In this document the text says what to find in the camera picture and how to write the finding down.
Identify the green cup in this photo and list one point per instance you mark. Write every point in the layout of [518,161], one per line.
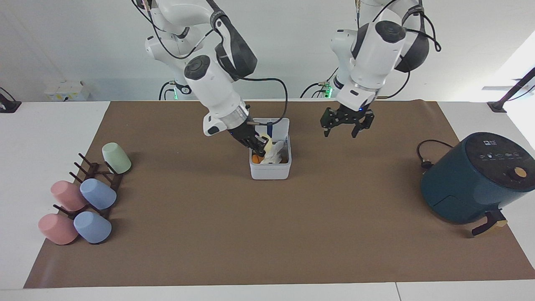
[117,158]

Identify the white lidded trash bin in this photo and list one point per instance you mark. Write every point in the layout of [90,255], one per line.
[270,171]

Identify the black stand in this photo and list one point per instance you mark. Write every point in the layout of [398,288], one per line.
[512,91]
[8,105]

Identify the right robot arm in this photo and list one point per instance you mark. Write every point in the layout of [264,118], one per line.
[213,90]

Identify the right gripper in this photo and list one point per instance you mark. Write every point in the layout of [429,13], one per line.
[241,133]

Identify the dark wooden cup rack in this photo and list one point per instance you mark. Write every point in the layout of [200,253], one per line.
[115,179]

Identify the dark teal air fryer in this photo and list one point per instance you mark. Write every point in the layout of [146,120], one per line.
[472,179]

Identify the orange trash piece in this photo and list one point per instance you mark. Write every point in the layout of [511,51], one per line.
[256,159]

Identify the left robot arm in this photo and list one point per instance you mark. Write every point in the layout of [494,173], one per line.
[372,58]

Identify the pink cup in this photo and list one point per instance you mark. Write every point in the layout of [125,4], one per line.
[57,229]
[67,195]

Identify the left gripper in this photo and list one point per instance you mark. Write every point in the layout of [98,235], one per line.
[350,114]

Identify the white power strip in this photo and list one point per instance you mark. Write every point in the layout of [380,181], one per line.
[67,91]

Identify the blue cup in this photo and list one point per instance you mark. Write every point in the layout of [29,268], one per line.
[98,194]
[92,227]

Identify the crumpled white plastic bag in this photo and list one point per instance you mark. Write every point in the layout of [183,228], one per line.
[277,151]

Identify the pale yellow trash piece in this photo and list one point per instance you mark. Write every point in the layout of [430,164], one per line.
[267,147]

